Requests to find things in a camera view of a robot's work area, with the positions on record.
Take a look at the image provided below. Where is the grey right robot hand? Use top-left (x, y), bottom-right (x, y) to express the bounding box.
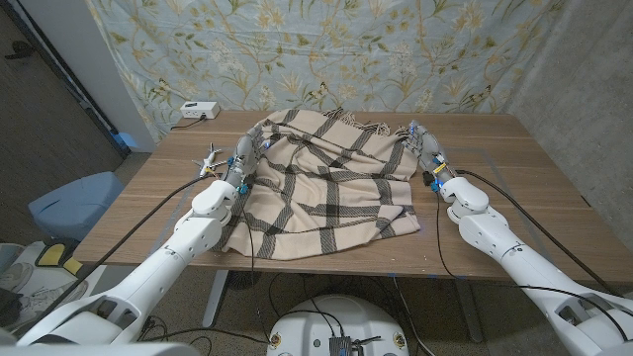
top-left (403, 120), bottom-right (459, 188)

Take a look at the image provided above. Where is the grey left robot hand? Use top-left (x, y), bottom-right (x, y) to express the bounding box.
top-left (222, 123), bottom-right (272, 192)

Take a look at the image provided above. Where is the beige plaid scarf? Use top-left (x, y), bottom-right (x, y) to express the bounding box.
top-left (211, 107), bottom-right (422, 261)

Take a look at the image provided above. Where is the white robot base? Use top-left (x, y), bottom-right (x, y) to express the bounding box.
top-left (266, 294), bottom-right (410, 356)

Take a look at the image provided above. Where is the white toy plane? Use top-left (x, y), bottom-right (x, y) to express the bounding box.
top-left (191, 142), bottom-right (228, 178)

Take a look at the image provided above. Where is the white power strip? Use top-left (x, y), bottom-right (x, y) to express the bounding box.
top-left (179, 101), bottom-right (222, 121)

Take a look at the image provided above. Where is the black round fan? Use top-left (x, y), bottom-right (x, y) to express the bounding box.
top-left (226, 270), bottom-right (263, 292)

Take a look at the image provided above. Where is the floral printed backdrop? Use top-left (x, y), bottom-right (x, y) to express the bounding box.
top-left (83, 0), bottom-right (568, 144)

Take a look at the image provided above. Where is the white table leg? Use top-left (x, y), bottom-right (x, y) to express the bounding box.
top-left (201, 269), bottom-right (230, 329)

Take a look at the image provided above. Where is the grey table leg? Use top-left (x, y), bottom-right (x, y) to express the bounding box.
top-left (453, 279), bottom-right (485, 344)

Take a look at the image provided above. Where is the blue-grey stool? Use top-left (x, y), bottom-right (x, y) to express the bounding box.
top-left (28, 171), bottom-right (126, 243)

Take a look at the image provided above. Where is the black box on base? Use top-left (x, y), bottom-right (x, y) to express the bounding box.
top-left (328, 335), bottom-right (382, 356)

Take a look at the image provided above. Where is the yellow black pad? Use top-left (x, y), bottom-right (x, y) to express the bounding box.
top-left (35, 241), bottom-right (84, 277)

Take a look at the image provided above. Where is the grey white sneaker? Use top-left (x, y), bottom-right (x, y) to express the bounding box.
top-left (14, 279), bottom-right (90, 327)
top-left (0, 261), bottom-right (35, 293)

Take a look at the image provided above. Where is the black power strip cable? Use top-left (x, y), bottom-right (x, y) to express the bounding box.
top-left (170, 116), bottom-right (207, 132)

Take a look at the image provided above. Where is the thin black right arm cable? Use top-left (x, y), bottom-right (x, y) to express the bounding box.
top-left (434, 190), bottom-right (630, 342)

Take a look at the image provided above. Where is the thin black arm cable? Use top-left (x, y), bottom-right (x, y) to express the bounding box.
top-left (241, 190), bottom-right (272, 343)
top-left (434, 190), bottom-right (630, 342)

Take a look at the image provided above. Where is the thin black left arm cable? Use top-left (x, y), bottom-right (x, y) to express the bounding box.
top-left (241, 190), bottom-right (272, 343)

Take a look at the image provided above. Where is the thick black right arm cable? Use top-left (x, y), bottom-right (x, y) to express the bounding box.
top-left (454, 169), bottom-right (617, 298)

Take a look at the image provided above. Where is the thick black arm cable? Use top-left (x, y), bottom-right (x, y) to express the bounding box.
top-left (454, 169), bottom-right (617, 298)
top-left (29, 175), bottom-right (215, 322)

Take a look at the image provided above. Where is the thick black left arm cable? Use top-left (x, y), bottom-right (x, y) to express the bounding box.
top-left (29, 175), bottom-right (215, 322)

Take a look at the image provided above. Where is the black floor cable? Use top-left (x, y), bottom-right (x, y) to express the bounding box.
top-left (392, 275), bottom-right (436, 356)

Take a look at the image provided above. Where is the black door handle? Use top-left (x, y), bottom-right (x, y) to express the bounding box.
top-left (4, 40), bottom-right (36, 60)

